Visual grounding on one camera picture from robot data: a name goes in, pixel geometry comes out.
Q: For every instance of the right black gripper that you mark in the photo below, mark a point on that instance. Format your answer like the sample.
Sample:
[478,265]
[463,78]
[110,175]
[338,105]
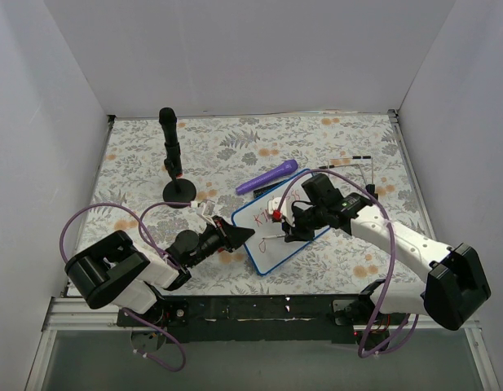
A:
[297,221]

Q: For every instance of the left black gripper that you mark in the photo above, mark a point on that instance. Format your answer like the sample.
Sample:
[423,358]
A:
[226,235]

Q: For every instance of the blue framed whiteboard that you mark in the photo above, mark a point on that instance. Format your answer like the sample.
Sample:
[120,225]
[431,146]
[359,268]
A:
[266,254]

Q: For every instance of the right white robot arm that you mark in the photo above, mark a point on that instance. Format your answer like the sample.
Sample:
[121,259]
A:
[452,286]

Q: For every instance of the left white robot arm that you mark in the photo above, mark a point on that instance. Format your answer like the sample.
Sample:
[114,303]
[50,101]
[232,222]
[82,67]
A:
[114,271]

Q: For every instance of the black whiteboard stand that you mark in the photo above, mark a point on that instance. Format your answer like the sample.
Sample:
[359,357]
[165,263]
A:
[365,165]

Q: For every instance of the black glitter microphone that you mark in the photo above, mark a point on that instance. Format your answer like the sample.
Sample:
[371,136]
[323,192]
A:
[263,190]

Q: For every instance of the black microphone on stand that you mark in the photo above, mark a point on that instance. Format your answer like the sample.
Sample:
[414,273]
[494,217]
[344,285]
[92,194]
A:
[179,192]

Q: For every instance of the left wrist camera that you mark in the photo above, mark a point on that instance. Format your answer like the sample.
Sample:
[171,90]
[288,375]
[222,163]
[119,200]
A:
[204,209]

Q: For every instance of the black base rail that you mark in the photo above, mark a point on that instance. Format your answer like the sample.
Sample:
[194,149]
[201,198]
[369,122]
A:
[326,317]

